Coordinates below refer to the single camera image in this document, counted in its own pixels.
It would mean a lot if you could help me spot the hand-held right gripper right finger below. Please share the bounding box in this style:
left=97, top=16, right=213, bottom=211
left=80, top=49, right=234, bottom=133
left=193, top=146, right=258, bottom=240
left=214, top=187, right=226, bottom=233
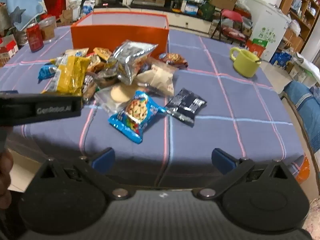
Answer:
left=196, top=148, right=293, bottom=200

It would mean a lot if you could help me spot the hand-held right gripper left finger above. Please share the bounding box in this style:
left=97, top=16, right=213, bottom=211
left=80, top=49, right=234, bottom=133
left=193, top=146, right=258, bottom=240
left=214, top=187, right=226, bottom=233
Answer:
left=37, top=147, right=133, bottom=200

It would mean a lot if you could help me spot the blue cookie packet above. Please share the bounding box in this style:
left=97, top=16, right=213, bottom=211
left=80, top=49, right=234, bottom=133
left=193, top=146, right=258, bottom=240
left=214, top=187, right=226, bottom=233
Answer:
left=108, top=91, right=167, bottom=144

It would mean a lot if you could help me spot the clear round biscuit packet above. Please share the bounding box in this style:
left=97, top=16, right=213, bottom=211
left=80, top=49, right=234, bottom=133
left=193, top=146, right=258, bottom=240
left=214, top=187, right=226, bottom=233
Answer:
left=95, top=84, right=137, bottom=114

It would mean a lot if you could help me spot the orange cardboard box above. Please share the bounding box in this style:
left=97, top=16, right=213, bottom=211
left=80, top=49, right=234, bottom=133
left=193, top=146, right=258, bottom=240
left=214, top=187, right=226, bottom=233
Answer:
left=70, top=11, right=170, bottom=57

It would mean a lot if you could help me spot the bread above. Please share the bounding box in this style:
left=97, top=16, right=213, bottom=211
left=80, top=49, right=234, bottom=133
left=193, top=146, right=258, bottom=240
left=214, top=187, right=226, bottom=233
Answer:
left=136, top=64, right=176, bottom=97

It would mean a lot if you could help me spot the person's left hand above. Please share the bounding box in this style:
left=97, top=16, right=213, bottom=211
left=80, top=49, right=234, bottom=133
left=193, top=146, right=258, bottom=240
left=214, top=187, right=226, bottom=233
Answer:
left=0, top=150, right=13, bottom=208

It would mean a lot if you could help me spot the small dark blue packet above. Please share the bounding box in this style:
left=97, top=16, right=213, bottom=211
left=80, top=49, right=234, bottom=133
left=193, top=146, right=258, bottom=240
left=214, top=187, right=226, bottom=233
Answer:
left=37, top=64, right=58, bottom=83

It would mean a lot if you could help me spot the clear dark cookie packet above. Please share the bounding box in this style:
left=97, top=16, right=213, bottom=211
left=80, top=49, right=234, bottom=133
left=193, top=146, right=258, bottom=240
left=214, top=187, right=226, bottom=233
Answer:
left=82, top=74, right=98, bottom=102

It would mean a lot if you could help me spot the white blue snack packet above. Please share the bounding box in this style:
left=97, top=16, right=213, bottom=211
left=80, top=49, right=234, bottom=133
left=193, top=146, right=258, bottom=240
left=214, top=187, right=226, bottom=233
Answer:
left=64, top=48, right=89, bottom=57

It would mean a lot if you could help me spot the dark brown snack packet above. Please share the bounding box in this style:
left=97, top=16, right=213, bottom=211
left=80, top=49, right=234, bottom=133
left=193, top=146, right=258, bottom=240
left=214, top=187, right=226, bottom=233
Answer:
left=96, top=70, right=118, bottom=87

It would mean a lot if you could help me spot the gold brown snack packet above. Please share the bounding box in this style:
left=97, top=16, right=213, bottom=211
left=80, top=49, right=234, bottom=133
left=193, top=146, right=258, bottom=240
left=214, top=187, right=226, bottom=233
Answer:
left=87, top=54, right=106, bottom=72

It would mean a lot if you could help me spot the red white cardboard box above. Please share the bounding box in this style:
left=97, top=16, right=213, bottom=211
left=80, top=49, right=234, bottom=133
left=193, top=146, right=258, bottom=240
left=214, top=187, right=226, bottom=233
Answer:
left=0, top=35, right=19, bottom=67

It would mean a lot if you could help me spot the red drink can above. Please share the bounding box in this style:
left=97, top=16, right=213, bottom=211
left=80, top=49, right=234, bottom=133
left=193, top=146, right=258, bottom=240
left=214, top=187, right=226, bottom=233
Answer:
left=26, top=22, right=45, bottom=53

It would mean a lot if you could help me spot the orange yellow snack packet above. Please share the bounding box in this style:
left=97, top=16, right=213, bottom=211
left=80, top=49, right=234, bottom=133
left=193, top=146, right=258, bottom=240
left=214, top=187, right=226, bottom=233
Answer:
left=93, top=47, right=112, bottom=61

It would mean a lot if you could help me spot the clear plastic jar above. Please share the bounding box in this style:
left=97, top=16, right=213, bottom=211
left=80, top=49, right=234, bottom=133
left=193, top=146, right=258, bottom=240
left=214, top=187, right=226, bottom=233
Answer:
left=39, top=16, right=57, bottom=42

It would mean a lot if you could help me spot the orange stool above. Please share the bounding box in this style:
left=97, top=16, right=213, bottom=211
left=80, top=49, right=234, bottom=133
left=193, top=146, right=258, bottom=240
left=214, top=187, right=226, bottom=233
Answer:
left=295, top=155, right=311, bottom=186

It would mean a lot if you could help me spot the silver foil snack packet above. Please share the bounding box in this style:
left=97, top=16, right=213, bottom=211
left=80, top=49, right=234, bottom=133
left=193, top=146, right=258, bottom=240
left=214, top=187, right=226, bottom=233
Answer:
left=113, top=40, right=158, bottom=85

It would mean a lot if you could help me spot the open brown cardboard box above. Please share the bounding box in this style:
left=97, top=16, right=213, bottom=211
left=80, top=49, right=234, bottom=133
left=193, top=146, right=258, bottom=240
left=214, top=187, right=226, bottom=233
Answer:
left=59, top=8, right=74, bottom=26

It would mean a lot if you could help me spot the yellow-green mug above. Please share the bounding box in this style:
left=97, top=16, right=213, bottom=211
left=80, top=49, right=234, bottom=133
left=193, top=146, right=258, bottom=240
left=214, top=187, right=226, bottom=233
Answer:
left=229, top=47, right=262, bottom=78

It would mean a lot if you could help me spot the blue cushioned chair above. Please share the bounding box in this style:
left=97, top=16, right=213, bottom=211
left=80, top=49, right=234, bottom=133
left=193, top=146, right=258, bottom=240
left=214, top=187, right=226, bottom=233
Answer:
left=282, top=80, right=320, bottom=155

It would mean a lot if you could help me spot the red storage box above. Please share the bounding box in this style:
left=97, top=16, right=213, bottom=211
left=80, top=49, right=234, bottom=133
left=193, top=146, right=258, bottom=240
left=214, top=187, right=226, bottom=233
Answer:
left=44, top=0, right=67, bottom=19

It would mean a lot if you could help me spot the blue white floor bag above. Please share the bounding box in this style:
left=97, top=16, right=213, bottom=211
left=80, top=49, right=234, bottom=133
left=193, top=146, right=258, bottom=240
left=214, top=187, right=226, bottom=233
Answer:
left=82, top=0, right=96, bottom=14

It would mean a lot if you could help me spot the blue star print cloth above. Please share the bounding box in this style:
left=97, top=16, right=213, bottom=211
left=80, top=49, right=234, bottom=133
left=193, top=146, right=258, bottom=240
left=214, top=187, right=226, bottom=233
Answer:
left=0, top=0, right=48, bottom=32

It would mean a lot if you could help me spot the brown cookie packet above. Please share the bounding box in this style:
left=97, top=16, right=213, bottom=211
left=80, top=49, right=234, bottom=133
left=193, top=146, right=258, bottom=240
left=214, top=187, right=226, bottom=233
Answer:
left=159, top=52, right=188, bottom=70

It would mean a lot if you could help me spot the blue carton pack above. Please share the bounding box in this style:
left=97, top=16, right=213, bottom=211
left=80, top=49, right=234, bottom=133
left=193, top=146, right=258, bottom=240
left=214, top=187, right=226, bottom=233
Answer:
left=270, top=51, right=292, bottom=68

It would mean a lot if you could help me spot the orange green carton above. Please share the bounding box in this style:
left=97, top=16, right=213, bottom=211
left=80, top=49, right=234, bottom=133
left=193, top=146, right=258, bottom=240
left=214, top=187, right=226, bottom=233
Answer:
left=246, top=39, right=267, bottom=58

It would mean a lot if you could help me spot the white TV stand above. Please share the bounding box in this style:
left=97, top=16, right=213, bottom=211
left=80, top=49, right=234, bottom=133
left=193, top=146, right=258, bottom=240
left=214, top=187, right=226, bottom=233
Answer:
left=95, top=0, right=220, bottom=33

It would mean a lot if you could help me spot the red folding chair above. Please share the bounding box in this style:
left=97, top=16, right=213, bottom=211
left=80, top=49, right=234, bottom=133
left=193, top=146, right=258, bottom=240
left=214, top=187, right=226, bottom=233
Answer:
left=210, top=9, right=250, bottom=47

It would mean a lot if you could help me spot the dark green bag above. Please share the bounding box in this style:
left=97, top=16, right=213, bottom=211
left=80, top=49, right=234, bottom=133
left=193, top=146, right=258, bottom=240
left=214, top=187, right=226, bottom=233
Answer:
left=199, top=2, right=215, bottom=20

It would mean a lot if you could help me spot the white chest freezer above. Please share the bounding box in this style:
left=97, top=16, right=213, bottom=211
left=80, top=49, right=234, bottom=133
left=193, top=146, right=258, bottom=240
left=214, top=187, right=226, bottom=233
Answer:
left=246, top=0, right=292, bottom=62

